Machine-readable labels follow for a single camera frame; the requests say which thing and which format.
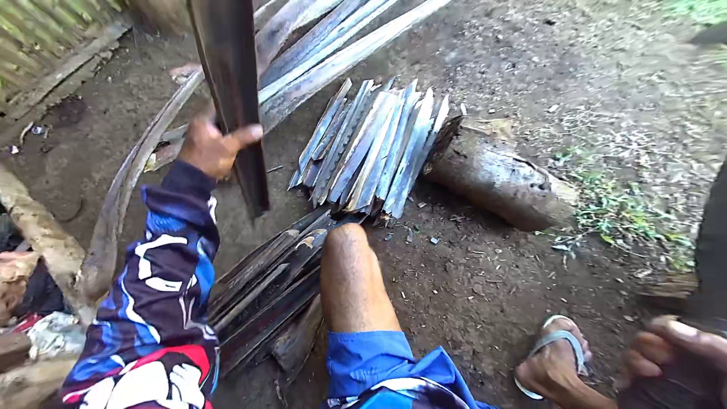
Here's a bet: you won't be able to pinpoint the person's legs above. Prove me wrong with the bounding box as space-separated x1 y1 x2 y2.
321 223 620 409

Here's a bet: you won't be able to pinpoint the short brown wood piece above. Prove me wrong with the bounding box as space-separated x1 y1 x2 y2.
641 273 699 301

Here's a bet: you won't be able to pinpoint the pile of dark split strips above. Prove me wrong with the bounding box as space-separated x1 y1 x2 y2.
207 206 367 384

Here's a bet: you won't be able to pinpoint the bamboo fence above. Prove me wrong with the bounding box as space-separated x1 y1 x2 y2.
0 0 128 100

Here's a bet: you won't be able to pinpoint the black cloth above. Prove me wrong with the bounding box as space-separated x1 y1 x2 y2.
14 257 68 319

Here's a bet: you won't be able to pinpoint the old weathered wooden beam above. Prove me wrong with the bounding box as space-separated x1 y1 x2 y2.
3 18 133 121

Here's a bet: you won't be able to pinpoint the person's body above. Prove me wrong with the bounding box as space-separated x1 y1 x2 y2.
323 377 472 409

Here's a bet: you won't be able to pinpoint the long curved grey stalk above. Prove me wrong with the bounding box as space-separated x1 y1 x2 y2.
76 67 206 304

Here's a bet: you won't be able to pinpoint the pile of grey split pieces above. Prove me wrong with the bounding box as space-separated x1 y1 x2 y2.
287 76 451 226

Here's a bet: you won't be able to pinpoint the person's right hand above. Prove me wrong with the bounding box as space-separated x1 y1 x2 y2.
618 315 727 393

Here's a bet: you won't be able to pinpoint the person's left forearm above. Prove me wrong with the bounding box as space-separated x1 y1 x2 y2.
60 159 221 409

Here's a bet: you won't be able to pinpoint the thick cut log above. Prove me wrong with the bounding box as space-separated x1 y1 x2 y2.
424 115 579 233

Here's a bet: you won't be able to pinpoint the machete with dark blade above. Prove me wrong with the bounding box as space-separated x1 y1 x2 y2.
616 156 727 409

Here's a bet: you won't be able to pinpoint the pale brown round log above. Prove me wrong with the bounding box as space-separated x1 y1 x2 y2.
0 165 98 326

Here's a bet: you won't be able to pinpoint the white crumpled plastic bag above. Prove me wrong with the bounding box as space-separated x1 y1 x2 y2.
27 311 86 362

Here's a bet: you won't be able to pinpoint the pile of long grey stalks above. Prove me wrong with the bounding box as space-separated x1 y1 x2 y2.
253 0 452 135

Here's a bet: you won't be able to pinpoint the person's left hand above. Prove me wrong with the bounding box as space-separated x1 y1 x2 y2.
178 102 264 181

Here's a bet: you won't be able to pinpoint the green leafy weeds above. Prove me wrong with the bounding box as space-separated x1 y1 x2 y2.
548 147 695 272

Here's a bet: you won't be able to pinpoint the dark brown long wooden piece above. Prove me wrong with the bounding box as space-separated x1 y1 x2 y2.
186 0 270 220

